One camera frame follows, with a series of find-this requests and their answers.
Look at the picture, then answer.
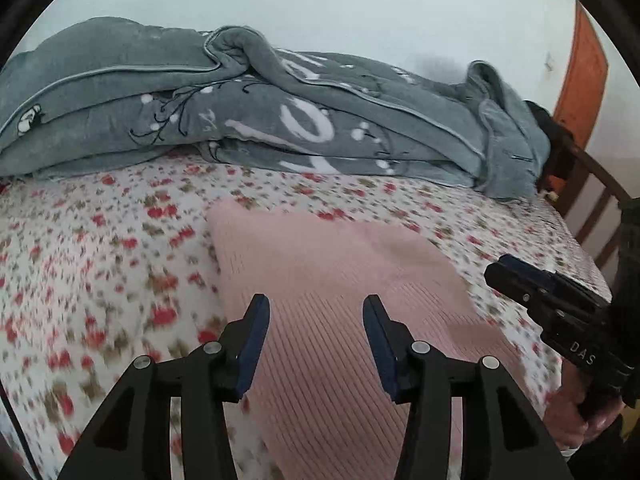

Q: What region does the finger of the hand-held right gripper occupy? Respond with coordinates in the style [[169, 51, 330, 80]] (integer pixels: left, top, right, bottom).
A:
[[483, 263, 566, 333], [499, 254, 612, 311]]

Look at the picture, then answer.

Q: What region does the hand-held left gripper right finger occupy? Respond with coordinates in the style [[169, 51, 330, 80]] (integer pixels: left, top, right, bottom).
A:
[[362, 294, 573, 480]]

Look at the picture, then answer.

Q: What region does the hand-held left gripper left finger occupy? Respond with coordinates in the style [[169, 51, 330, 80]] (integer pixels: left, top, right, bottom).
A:
[[57, 293, 271, 480]]

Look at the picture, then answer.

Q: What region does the pink knitted sweater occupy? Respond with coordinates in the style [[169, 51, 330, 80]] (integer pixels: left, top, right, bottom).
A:
[[206, 199, 526, 480]]

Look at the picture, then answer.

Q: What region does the person's right hand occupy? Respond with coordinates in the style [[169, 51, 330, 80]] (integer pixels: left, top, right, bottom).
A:
[[544, 359, 626, 455]]

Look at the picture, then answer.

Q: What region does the wooden bed footboard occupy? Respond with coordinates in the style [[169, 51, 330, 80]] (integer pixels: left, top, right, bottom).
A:
[[537, 135, 633, 273]]

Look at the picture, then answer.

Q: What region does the dark cloth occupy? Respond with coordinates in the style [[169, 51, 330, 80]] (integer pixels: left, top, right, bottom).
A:
[[522, 100, 576, 196]]

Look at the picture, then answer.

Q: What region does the floral bed sheet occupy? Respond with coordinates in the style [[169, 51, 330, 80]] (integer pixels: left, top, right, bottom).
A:
[[0, 152, 613, 480]]

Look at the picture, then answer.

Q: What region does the orange wooden door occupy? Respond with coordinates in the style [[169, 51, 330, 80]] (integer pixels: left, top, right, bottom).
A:
[[552, 0, 611, 153]]

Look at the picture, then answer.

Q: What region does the grey printed blanket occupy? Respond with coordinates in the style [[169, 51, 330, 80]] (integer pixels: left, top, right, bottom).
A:
[[0, 16, 552, 204]]

